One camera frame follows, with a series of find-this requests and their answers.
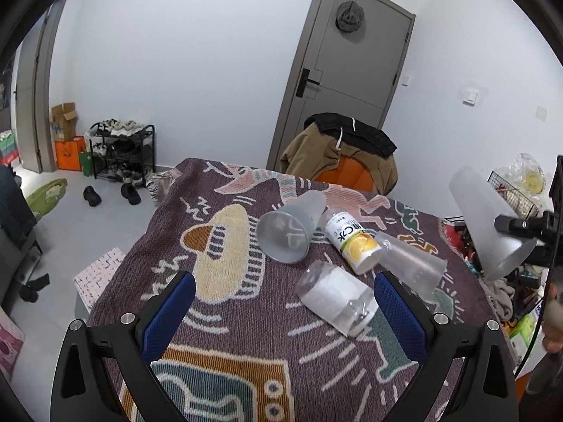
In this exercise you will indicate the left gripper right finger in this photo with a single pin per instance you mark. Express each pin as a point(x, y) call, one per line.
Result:
point(485, 388)

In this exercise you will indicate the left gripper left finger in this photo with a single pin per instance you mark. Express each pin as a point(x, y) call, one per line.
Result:
point(82, 389)

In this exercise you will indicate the frosted plastic cup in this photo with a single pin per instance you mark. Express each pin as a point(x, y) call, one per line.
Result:
point(499, 254)

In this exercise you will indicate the frosted cup beside can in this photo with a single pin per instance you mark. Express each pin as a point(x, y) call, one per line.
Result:
point(421, 271)

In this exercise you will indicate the clear cup with white paper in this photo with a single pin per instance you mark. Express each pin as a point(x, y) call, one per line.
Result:
point(337, 297)

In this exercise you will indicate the frosted cup near left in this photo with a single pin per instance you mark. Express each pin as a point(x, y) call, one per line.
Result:
point(285, 235)

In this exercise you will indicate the grey cloth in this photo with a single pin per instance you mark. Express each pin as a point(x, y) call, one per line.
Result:
point(503, 298)

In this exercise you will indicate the white patterned box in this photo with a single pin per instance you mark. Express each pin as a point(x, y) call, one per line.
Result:
point(93, 280)

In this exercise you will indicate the white yellow drink can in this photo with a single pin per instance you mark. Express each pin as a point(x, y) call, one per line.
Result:
point(358, 248)

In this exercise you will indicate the black slipper left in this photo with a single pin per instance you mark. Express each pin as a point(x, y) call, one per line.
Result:
point(91, 196)

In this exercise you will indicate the black slipper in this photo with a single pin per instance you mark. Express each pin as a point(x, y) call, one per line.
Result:
point(91, 196)
point(130, 193)

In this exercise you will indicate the green rug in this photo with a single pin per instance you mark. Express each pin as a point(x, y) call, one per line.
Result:
point(46, 198)

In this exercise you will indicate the orange chair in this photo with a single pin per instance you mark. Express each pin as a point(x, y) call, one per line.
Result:
point(350, 172)

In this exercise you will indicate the black slipper right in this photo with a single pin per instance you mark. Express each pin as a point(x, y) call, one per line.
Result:
point(130, 193)

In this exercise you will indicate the patterned woven blanket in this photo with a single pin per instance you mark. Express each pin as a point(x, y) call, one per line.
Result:
point(248, 350)

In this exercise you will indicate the black fleece garment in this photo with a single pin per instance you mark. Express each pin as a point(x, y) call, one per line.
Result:
point(353, 132)

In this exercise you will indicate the orange box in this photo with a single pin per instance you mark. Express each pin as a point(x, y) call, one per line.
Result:
point(67, 154)

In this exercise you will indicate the black shoe rack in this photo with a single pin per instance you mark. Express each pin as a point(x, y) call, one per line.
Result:
point(122, 151)

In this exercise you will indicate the brown jacket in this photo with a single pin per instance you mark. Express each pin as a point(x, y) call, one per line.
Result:
point(311, 151)

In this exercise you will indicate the grey door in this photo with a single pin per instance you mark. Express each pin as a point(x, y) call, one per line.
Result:
point(330, 74)

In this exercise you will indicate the cardboard box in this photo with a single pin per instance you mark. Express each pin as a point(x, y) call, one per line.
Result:
point(63, 122)

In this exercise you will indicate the grey hat on door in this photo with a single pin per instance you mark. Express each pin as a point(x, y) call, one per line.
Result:
point(350, 21)

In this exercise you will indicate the black wire basket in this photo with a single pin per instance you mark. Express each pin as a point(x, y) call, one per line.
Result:
point(517, 200)

